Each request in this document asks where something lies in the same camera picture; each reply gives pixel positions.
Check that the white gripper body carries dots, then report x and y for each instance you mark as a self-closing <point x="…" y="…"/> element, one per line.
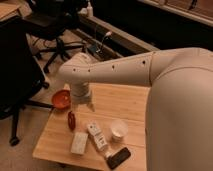
<point x="81" y="93"/>

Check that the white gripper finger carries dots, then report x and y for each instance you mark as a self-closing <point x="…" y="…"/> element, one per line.
<point x="91" y="107"/>

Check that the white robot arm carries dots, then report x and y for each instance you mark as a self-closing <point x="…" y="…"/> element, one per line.
<point x="179" y="109"/>

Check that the red bowl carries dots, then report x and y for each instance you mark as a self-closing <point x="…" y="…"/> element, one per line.
<point x="61" y="99"/>

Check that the red oblong object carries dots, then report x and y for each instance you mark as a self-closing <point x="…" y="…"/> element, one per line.
<point x="71" y="120"/>

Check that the white paper cup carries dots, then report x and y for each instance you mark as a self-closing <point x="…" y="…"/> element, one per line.
<point x="119" y="130"/>

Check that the white rectangular box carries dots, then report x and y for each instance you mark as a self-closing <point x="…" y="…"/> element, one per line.
<point x="79" y="143"/>

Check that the black office chair left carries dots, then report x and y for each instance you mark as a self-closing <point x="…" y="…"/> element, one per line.
<point x="20" y="75"/>

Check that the black office chair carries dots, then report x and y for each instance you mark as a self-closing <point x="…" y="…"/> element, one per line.
<point x="48" y="20"/>
<point x="20" y="75"/>

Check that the black phone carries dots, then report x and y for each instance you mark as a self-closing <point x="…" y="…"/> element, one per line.
<point x="118" y="158"/>

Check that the black office chair back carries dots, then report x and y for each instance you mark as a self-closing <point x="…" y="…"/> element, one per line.
<point x="48" y="20"/>

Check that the white spray bottle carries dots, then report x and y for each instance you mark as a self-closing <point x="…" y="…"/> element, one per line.
<point x="89" y="9"/>

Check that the power strip with cables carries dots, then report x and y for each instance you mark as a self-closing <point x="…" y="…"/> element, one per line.
<point x="98" y="49"/>

